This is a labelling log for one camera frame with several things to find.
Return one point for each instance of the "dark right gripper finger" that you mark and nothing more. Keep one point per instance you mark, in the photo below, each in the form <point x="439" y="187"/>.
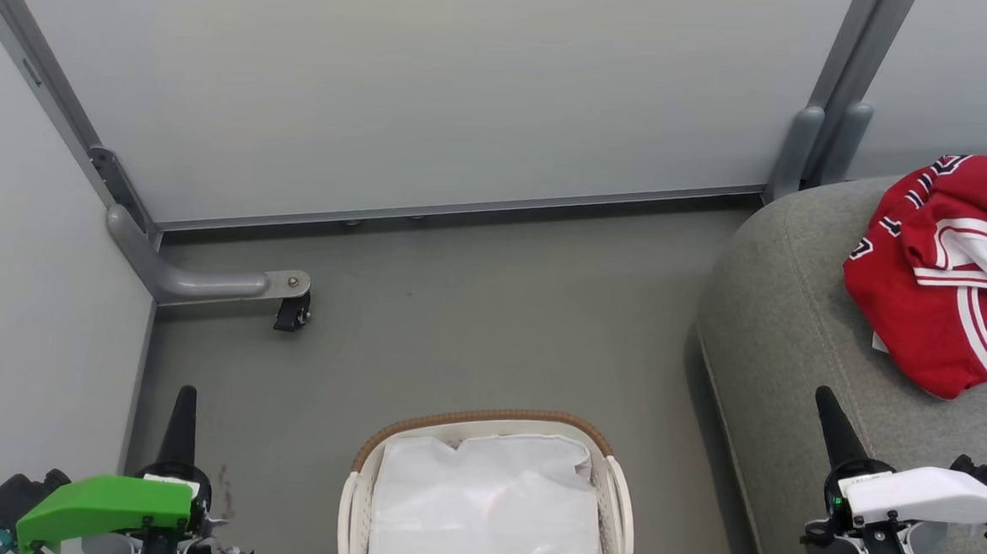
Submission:
<point x="838" y="430"/>

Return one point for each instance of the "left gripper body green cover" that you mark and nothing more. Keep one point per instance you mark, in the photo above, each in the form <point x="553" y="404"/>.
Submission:
<point x="101" y="505"/>

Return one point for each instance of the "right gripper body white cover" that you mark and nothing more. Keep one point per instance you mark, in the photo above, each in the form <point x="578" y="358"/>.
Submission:
<point x="921" y="498"/>

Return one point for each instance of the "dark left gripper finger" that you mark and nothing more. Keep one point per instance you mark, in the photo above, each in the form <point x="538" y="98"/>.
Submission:
<point x="180" y="429"/>

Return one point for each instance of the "red jersey with white stripes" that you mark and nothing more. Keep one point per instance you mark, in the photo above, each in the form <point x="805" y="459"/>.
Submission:
<point x="922" y="316"/>

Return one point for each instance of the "white basket with brown rim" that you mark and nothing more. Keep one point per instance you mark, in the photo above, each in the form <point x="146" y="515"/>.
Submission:
<point x="355" y="498"/>

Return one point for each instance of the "white cloth basket liner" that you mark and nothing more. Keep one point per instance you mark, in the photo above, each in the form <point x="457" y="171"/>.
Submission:
<point x="489" y="513"/>

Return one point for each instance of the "grey fabric sofa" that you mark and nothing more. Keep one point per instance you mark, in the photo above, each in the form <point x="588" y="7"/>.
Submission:
<point x="795" y="327"/>

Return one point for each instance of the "grey partition support leg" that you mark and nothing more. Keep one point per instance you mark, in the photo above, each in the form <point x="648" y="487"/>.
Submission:
<point x="198" y="281"/>

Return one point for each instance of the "black caster wheel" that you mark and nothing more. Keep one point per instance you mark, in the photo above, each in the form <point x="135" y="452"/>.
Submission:
<point x="293" y="313"/>

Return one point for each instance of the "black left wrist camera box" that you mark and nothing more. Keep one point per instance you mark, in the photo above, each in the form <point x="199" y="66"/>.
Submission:
<point x="17" y="493"/>

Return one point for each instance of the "grey partition foot bracket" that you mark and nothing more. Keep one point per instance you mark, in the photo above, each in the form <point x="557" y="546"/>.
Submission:
<point x="847" y="143"/>
<point x="796" y="153"/>

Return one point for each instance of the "slanted grey partition frame post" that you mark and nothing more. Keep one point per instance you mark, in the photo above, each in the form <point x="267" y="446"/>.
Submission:
<point x="47" y="85"/>

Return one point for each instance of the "double grey partition frame post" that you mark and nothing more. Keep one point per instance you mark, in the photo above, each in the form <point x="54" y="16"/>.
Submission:
<point x="860" y="51"/>

